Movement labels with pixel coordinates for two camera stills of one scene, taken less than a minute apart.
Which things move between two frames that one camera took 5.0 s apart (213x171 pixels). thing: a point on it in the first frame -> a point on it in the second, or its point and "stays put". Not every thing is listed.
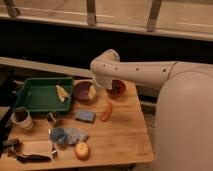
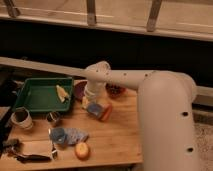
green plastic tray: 40,94 stays put
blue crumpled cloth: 67,135 stays put
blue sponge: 85,116 -> 94,108
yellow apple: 82,151 stays put
